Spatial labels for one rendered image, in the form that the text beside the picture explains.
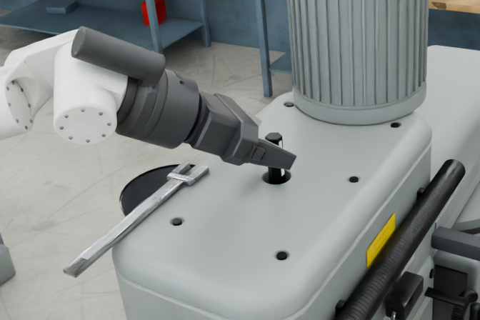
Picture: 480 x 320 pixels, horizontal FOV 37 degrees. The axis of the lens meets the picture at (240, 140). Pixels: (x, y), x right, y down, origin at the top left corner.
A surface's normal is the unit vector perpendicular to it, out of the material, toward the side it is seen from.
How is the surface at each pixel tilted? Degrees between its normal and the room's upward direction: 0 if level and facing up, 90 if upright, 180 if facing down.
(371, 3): 90
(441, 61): 0
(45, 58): 112
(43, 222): 0
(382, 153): 0
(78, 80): 22
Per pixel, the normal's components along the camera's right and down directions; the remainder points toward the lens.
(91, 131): 0.15, 0.77
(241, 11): -0.54, 0.46
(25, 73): 0.78, 0.34
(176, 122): 0.39, 0.40
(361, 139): -0.10, -0.87
